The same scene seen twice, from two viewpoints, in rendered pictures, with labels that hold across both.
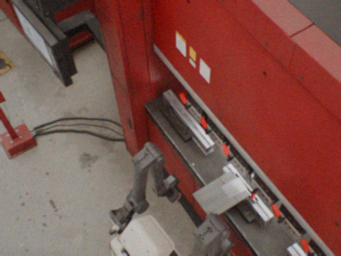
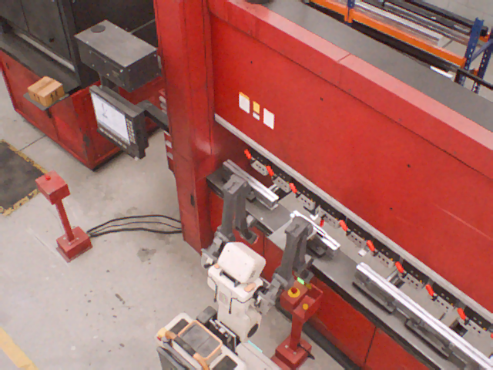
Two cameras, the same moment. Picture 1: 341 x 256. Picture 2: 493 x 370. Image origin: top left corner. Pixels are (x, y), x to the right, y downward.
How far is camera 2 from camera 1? 1.27 m
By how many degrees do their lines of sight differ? 14
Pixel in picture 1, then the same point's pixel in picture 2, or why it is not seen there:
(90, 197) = (155, 286)
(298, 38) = (343, 62)
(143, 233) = (239, 250)
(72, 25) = not seen: hidden behind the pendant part
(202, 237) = (292, 233)
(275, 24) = (326, 55)
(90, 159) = (149, 252)
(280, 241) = (349, 266)
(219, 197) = not seen: hidden behind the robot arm
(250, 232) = (323, 264)
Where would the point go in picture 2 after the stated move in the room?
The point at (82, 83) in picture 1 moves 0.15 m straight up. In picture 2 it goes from (127, 185) to (124, 173)
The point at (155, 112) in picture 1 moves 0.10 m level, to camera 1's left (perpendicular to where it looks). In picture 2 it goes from (217, 181) to (203, 183)
